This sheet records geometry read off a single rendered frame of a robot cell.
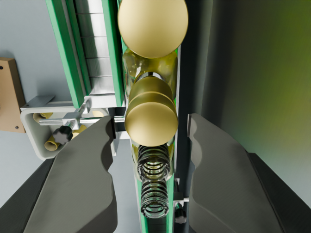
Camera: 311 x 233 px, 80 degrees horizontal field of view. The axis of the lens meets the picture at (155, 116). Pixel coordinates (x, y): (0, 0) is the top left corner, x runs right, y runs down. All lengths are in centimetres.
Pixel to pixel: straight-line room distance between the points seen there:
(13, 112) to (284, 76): 63
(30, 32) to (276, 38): 52
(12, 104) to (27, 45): 17
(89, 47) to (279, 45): 31
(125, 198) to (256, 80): 72
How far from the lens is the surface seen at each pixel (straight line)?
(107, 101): 42
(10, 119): 68
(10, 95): 64
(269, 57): 23
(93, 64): 41
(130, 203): 88
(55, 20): 32
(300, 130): 19
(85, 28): 40
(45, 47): 58
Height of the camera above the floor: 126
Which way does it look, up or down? 60 degrees down
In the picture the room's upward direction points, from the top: 177 degrees clockwise
